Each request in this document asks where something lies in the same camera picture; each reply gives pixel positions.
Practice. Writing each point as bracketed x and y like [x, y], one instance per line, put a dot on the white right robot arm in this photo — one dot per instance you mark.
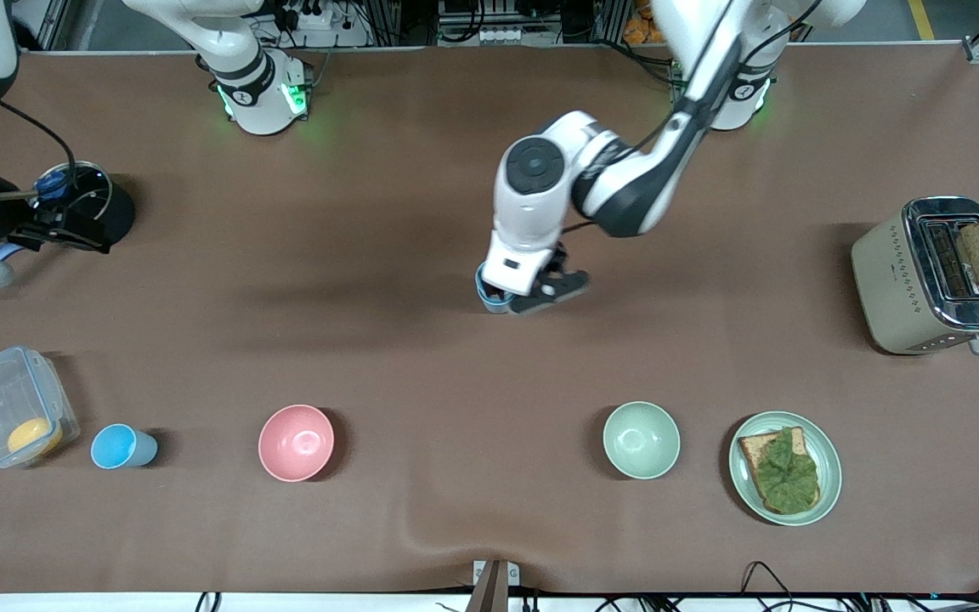
[256, 81]

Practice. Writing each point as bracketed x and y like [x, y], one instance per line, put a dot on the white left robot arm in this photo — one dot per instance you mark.
[625, 187]

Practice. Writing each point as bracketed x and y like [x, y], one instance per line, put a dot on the glass lid with blue knob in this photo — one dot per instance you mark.
[86, 183]

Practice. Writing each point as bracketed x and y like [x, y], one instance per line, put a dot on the pale green bowl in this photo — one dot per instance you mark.
[641, 440]

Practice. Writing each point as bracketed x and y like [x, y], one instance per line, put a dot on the clear plastic food container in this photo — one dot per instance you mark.
[5, 399]

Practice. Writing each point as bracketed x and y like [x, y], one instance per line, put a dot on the yellow round food piece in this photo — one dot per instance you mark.
[35, 435]

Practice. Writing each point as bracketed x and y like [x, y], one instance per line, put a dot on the brown bread slice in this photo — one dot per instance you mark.
[751, 450]

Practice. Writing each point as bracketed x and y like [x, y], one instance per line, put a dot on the orange packets pile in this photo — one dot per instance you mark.
[638, 30]

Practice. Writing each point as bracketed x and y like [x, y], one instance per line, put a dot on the pink bowl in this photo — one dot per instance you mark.
[296, 443]

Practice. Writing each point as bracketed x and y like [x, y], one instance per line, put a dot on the green lettuce leaf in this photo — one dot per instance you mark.
[787, 476]

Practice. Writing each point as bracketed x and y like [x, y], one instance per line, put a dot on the white power strip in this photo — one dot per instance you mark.
[313, 17]

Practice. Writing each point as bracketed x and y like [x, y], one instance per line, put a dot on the beige and chrome toaster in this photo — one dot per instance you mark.
[889, 293]

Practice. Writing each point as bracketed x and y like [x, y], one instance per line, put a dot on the pale green plate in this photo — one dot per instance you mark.
[829, 472]

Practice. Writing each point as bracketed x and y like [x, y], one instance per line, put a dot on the metal table edge bracket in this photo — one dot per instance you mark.
[494, 586]

